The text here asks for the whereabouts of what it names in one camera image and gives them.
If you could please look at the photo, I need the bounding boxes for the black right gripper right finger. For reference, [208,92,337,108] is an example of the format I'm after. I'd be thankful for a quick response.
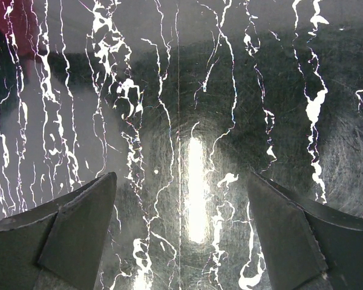
[247,173,363,289]

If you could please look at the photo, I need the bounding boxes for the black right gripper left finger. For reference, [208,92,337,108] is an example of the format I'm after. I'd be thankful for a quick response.
[0,172,117,289]

